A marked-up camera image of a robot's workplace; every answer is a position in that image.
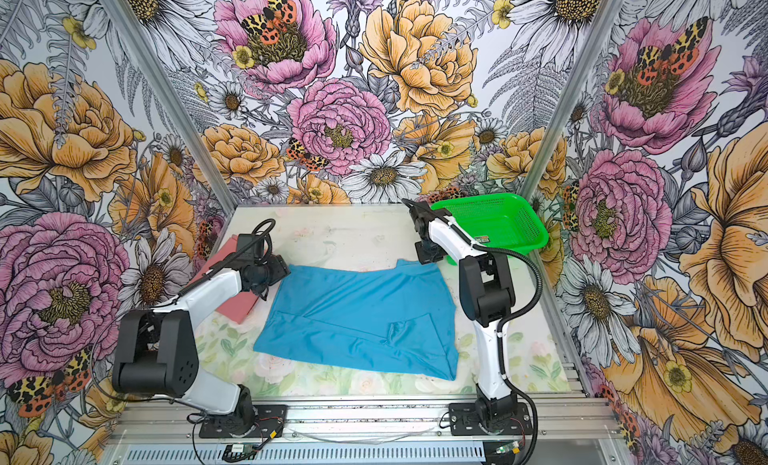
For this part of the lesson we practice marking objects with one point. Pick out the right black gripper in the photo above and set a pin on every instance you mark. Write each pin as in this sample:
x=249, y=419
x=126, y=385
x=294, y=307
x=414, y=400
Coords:
x=424, y=258

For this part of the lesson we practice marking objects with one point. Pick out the folded red t shirt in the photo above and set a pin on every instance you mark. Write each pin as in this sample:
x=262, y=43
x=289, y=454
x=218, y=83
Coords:
x=239, y=307

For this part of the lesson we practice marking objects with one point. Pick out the aluminium front rail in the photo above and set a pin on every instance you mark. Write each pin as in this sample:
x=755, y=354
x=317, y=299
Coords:
x=561, y=416

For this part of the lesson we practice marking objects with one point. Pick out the aluminium corner post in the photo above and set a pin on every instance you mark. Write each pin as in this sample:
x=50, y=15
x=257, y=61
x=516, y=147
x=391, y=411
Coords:
x=138, y=43
x=604, y=19

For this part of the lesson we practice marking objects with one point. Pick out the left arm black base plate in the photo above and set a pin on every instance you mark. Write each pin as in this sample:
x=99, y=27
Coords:
x=257, y=422

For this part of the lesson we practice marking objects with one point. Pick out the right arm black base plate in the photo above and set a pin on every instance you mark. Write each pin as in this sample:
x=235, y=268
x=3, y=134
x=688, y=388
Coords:
x=465, y=420

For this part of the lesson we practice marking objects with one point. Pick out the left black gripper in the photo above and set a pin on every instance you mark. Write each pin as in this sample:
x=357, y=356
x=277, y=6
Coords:
x=280, y=271

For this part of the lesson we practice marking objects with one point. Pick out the green plastic basket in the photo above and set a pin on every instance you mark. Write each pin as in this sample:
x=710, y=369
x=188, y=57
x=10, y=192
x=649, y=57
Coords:
x=507, y=219

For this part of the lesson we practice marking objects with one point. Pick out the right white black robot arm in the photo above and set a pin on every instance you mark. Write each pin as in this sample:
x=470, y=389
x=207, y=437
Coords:
x=486, y=296

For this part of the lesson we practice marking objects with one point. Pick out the left aluminium corner post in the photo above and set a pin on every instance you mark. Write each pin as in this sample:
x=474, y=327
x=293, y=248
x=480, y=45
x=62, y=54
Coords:
x=138, y=43

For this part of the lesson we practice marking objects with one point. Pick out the white slotted cable duct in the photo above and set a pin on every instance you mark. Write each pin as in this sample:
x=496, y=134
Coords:
x=313, y=453

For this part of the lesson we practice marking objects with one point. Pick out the blue t shirt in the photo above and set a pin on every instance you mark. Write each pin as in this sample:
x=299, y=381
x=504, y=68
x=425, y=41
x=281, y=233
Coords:
x=399, y=320

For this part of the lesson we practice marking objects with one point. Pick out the right aluminium corner post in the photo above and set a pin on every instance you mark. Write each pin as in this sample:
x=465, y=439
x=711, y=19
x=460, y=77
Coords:
x=604, y=19

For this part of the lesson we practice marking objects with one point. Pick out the small green circuit board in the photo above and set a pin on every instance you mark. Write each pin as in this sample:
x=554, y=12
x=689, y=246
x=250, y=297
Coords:
x=508, y=448

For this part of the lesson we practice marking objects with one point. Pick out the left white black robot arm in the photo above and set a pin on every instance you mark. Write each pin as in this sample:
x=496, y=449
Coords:
x=156, y=354

